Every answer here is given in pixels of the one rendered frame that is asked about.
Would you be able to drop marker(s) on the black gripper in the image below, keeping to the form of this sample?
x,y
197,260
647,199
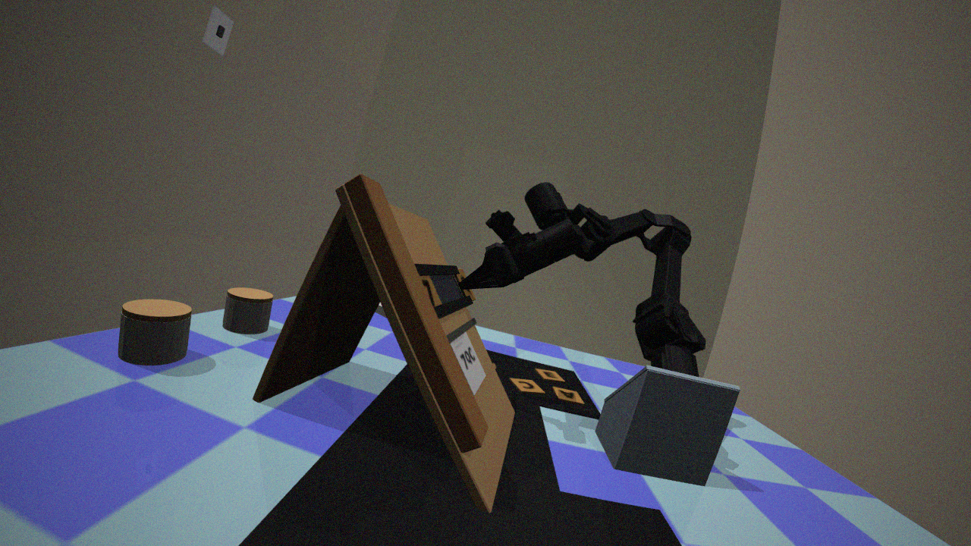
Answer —
x,y
503,266

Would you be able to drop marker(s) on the white paper ticket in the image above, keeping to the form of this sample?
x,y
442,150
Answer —
x,y
468,361

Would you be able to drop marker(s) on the grey cylindrical container with tan lid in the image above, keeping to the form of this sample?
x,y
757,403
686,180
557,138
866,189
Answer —
x,y
247,310
154,332

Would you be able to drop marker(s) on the tan letter tile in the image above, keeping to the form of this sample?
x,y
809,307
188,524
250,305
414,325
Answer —
x,y
430,290
568,396
459,278
526,386
547,375

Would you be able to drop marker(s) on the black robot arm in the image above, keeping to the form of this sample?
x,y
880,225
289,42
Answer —
x,y
667,336

